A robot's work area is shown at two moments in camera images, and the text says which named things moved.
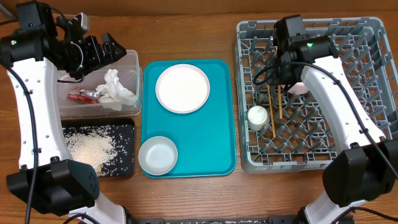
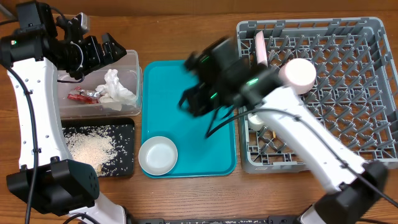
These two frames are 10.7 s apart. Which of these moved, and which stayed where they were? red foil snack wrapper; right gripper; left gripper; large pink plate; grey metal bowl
Moved: large pink plate; right gripper
Stayed: grey metal bowl; left gripper; red foil snack wrapper
